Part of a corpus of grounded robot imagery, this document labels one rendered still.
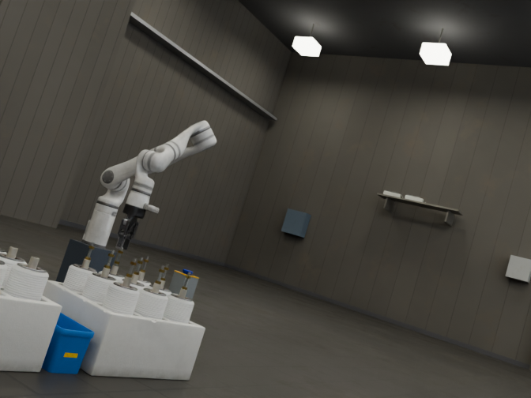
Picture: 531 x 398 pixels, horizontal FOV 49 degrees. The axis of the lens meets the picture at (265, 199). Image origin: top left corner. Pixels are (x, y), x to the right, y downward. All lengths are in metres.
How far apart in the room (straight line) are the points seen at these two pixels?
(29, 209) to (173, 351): 6.39
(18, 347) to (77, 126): 6.90
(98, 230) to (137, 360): 0.76
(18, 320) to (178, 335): 0.54
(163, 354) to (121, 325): 0.21
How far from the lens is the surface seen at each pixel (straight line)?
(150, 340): 1.85
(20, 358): 1.64
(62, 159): 8.33
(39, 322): 1.63
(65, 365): 1.72
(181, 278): 2.20
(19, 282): 1.62
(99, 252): 2.42
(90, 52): 8.45
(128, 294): 1.78
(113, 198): 2.46
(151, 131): 11.03
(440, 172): 11.85
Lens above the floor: 0.46
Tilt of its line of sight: 6 degrees up
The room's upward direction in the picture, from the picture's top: 17 degrees clockwise
